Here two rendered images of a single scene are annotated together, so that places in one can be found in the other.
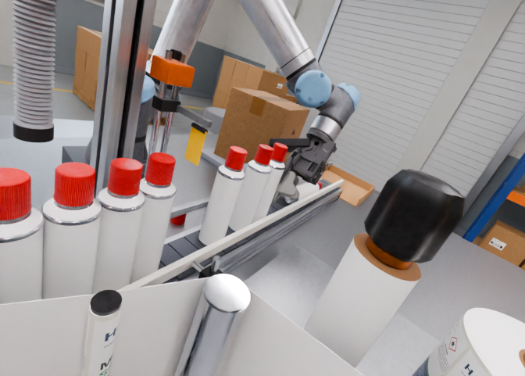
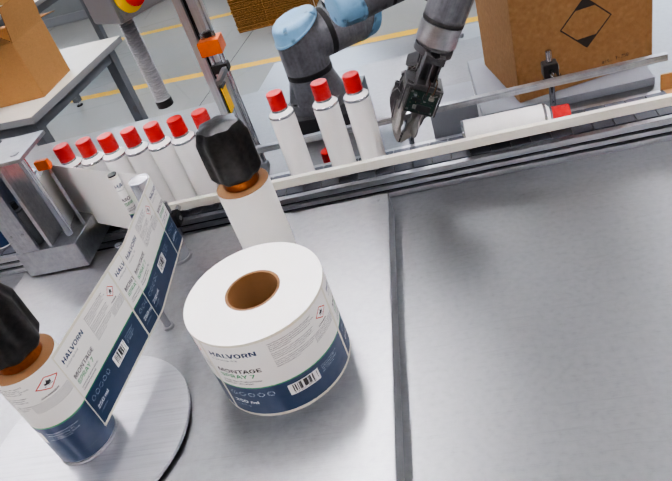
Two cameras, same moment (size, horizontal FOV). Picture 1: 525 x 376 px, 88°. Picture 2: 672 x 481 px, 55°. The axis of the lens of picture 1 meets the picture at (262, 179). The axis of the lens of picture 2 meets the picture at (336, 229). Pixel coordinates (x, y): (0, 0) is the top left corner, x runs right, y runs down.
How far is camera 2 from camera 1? 1.17 m
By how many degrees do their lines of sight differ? 67
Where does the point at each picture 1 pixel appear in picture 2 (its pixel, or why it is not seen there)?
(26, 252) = (140, 162)
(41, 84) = (150, 80)
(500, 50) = not seen: outside the picture
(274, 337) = (149, 203)
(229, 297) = (135, 181)
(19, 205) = (130, 141)
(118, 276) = (197, 186)
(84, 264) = (170, 173)
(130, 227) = (184, 155)
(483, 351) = (239, 256)
